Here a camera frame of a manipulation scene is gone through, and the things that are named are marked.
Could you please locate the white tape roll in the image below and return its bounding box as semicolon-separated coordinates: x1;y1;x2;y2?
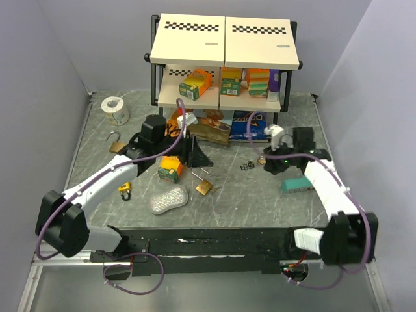
101;96;130;126

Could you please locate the orange green box on table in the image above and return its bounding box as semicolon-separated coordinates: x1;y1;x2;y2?
157;156;183;183

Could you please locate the purple white bottle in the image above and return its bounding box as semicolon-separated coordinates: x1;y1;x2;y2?
266;69;280;102

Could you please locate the green yellow box on shelf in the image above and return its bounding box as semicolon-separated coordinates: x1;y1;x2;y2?
220;67;242;96

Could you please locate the brown chip bag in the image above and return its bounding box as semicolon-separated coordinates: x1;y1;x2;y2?
187;109;234;146

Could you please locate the orange green box on shelf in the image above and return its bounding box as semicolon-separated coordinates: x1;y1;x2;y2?
179;69;213;101

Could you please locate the yellow black padlock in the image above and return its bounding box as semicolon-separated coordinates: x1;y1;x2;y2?
118;182;131;202

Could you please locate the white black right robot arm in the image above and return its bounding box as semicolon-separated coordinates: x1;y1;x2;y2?
263;125;378;267

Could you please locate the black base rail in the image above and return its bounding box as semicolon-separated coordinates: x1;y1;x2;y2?
90;227;306;276

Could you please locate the teal rectangular box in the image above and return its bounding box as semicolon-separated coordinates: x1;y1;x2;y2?
281;176;313;194

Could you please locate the blue Doritos bag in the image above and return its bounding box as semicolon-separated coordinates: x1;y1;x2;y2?
229;110;269;143

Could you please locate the brass padlock long shackle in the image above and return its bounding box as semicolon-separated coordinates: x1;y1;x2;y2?
190;170;214;196

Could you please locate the orange Reese's bag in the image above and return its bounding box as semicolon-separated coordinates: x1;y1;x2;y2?
163;109;193;141

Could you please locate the large brass padlock left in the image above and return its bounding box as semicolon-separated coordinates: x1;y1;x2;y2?
105;131;125;154

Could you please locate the stacked coloured sponges pack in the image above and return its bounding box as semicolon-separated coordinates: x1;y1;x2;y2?
245;68;270;97

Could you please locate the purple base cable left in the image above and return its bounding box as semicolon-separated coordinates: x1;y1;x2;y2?
103;252;165;296

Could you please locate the small brass padlock with keychain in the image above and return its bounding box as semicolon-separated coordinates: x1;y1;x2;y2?
257;156;267;166

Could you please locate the black frame cream shelf rack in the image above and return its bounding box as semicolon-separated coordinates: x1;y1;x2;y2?
144;13;303;122

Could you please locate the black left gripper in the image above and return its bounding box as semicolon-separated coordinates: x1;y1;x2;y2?
153;129;213;168

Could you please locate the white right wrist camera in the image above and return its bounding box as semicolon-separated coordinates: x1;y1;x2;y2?
264;124;285;151

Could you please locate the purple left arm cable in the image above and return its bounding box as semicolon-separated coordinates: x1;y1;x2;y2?
34;98;187;260

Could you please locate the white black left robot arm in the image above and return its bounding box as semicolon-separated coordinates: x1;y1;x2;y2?
35;114;213;261

